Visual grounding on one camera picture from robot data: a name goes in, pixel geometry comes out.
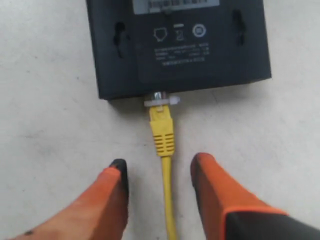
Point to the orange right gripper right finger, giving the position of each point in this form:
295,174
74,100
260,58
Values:
228,211

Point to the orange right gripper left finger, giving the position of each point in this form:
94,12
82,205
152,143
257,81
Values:
101,212

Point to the black network switch box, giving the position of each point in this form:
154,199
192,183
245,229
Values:
142,47

